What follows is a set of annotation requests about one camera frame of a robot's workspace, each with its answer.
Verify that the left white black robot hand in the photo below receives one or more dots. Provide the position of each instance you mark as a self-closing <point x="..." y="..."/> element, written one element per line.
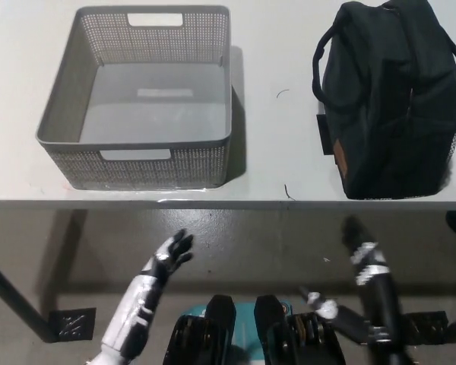
<point x="173" y="251"/>

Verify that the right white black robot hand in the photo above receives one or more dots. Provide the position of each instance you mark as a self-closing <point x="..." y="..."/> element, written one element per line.
<point x="366" y="258"/>

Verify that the black fabric lunch bag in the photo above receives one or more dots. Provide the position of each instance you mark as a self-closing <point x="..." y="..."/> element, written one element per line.
<point x="365" y="95"/>

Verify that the clear tape strip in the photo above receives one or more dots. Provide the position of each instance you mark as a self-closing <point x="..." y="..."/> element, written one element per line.
<point x="167" y="200"/>

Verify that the grey perforated plastic basket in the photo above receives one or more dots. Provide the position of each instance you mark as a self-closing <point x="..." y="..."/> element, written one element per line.
<point x="152" y="114"/>

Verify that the black metal table leg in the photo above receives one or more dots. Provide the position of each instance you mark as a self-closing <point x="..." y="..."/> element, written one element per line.
<point x="19" y="296"/>

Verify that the curved thin black thread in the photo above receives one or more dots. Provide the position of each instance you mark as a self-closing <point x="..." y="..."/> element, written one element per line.
<point x="282" y="91"/>

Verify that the short dark thread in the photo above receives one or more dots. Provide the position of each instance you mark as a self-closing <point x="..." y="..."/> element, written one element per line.
<point x="287" y="193"/>

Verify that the black teal robot body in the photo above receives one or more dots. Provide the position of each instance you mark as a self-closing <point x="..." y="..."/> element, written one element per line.
<point x="220" y="319"/>

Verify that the black tape patch on table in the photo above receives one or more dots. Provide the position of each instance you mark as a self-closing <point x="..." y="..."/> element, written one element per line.
<point x="320" y="133"/>

